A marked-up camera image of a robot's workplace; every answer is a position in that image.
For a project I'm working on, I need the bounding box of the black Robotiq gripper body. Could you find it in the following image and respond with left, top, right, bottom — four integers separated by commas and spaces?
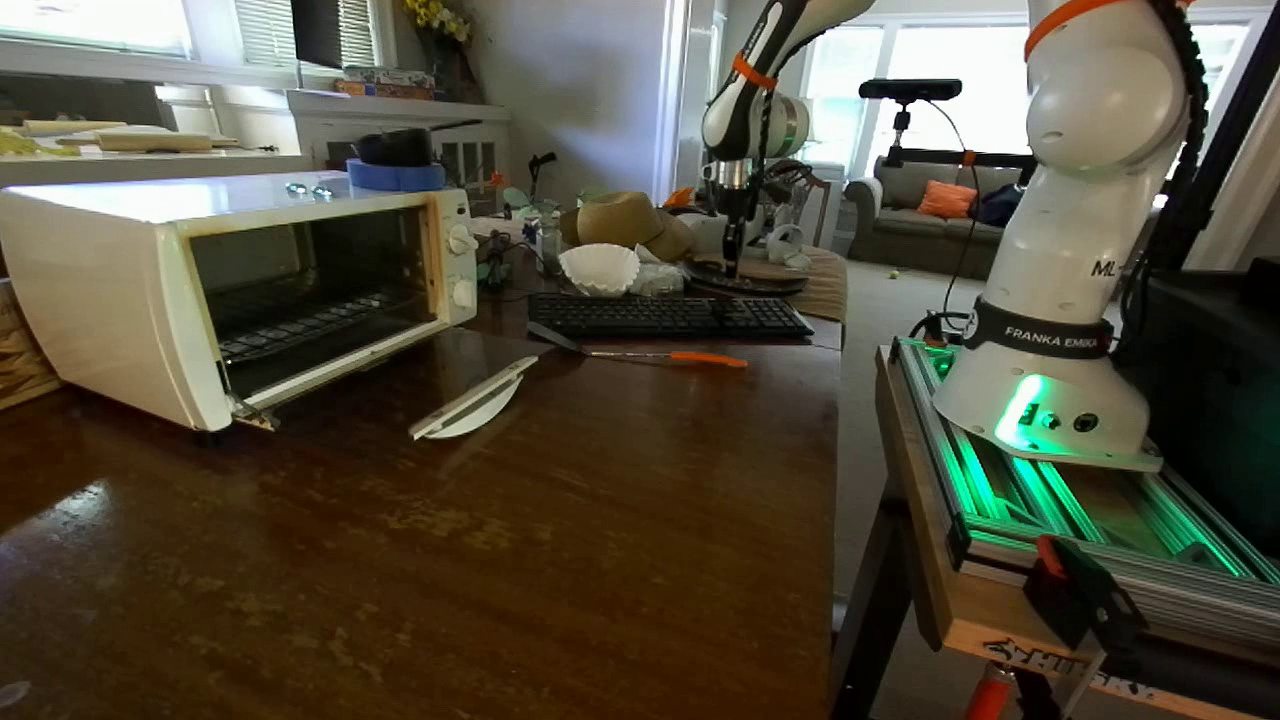
702, 155, 777, 228

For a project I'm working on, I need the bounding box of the dark round tray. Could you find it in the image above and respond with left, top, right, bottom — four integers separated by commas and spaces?
681, 252, 812, 298

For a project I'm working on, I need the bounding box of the white crumpled cloth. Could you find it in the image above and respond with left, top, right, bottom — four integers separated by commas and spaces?
631, 255, 694, 298

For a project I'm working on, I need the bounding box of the tan crumpled bag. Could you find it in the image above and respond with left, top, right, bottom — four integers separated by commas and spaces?
572, 190, 702, 263

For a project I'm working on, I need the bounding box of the white bowl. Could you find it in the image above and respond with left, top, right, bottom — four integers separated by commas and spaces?
551, 238, 643, 298

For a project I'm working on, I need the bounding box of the grey sofa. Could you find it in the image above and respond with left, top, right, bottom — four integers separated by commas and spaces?
843, 155, 1025, 281

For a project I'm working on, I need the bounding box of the orange cushion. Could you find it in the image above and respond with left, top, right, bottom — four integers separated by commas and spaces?
916, 175, 981, 224

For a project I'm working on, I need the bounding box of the dark blue cushion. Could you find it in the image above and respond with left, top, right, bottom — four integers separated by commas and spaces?
970, 178, 1016, 233

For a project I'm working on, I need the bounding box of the black rounded object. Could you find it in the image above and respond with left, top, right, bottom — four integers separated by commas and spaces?
352, 125, 442, 172

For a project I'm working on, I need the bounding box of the yellow flower bunch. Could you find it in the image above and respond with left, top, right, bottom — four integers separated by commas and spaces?
398, 0, 478, 50

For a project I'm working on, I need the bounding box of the aluminium robot mounting table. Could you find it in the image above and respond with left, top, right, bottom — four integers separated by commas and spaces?
832, 331, 1280, 720

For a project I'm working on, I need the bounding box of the black control box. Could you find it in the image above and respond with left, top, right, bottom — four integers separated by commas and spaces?
1117, 255, 1280, 565

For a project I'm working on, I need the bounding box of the black table clamp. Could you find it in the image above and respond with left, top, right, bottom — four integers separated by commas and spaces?
1020, 533, 1152, 659

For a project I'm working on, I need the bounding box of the white toaster oven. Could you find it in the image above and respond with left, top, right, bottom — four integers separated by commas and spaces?
0, 172, 486, 434

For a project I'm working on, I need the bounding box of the wicker basket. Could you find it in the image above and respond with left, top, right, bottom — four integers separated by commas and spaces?
0, 275, 65, 417

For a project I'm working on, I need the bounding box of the orange handled metal spatula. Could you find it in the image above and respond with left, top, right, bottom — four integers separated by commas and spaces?
522, 317, 752, 380

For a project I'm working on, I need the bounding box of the orange strap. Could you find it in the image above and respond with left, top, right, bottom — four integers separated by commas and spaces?
728, 50, 782, 95
1020, 0, 1135, 64

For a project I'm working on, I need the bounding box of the black camera on stand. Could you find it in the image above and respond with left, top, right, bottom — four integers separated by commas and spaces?
855, 75, 970, 172

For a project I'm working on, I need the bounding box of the black braided cable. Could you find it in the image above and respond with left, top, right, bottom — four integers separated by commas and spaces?
1125, 0, 1217, 317

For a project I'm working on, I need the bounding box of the red clamp handle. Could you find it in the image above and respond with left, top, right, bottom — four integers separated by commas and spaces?
962, 659, 1025, 720

